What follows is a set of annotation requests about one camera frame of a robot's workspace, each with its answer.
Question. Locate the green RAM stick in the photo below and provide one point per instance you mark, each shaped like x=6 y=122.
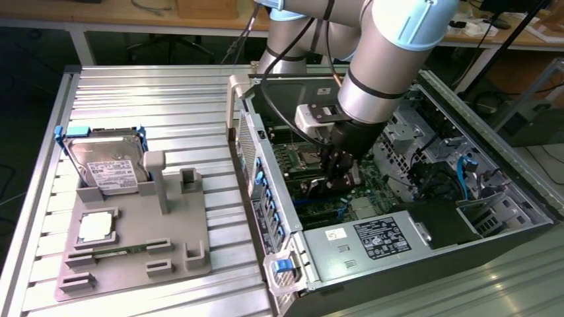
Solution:
x=119 y=251

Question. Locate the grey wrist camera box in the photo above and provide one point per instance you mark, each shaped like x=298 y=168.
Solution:
x=306 y=120

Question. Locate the green motherboard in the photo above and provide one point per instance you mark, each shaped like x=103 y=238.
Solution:
x=375 y=178

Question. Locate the graphics card with silver bracket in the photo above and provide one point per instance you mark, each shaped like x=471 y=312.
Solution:
x=315 y=188

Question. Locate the silver CPU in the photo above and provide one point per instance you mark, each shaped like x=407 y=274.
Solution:
x=97 y=229

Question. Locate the black monitor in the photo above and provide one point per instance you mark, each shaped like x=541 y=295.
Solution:
x=511 y=5

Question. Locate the black office chair base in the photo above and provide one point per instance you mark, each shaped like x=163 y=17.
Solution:
x=170 y=41

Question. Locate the dark equipment box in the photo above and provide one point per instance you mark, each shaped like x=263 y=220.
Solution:
x=542 y=125

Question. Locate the black plastic shroud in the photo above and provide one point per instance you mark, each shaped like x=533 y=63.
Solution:
x=441 y=224

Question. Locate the blue expansion slot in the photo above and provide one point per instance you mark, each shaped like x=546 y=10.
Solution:
x=299 y=200

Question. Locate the grey parts rack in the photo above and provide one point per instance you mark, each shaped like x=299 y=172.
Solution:
x=133 y=231

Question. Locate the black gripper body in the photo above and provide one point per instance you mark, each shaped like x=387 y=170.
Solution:
x=359 y=138

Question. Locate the silver chipset heatsink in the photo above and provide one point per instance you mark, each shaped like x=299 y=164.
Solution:
x=362 y=208

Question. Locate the silver power supply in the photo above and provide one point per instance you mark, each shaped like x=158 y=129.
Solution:
x=335 y=257

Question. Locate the CPU socket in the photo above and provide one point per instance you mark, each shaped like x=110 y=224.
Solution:
x=309 y=155

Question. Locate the black stand pole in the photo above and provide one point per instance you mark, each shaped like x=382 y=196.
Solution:
x=514 y=40

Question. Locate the thin locking lever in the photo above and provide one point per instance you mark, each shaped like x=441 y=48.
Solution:
x=293 y=140

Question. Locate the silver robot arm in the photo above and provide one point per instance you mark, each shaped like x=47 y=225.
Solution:
x=375 y=82

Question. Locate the open black PC case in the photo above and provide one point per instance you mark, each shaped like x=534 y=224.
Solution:
x=419 y=270

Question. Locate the hard disk with blue rails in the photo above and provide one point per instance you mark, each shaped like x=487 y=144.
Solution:
x=106 y=168

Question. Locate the blue case latch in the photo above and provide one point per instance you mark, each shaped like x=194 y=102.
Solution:
x=281 y=266

